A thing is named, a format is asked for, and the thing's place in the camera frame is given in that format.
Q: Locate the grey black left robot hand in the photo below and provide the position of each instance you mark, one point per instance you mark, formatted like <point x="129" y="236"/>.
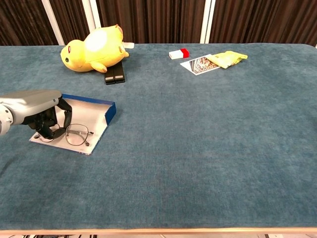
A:
<point x="32" y="104"/>

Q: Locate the blue glasses case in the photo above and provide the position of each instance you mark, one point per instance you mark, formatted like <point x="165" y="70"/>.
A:
<point x="86" y="111"/>

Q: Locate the thin metal eyeglasses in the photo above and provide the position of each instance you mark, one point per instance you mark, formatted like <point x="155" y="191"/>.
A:
<point x="85" y="133"/>

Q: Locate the yellow plush toy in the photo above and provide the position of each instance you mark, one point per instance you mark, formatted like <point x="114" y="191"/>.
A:
<point x="84" y="57"/>

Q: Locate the black strip with grey label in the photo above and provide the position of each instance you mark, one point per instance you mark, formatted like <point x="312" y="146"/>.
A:
<point x="120" y="74"/>
<point x="109" y="78"/>

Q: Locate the small white and red box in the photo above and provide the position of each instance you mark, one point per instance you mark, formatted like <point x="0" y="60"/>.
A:
<point x="176" y="55"/>

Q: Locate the dark brown curtain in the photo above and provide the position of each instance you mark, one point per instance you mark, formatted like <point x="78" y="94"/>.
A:
<point x="161" y="19"/>

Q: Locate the printed photo card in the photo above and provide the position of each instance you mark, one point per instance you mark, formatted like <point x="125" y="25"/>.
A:
<point x="199" y="65"/>

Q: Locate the teal table cloth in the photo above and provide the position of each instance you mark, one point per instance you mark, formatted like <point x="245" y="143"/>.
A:
<point x="198" y="148"/>

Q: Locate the yellow snack packet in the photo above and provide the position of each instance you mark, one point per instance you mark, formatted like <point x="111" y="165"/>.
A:
<point x="227" y="59"/>

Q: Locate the white frame post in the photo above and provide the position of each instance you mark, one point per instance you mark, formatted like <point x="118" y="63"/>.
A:
<point x="89" y="12"/>
<point x="207" y="21"/>
<point x="53" y="22"/>

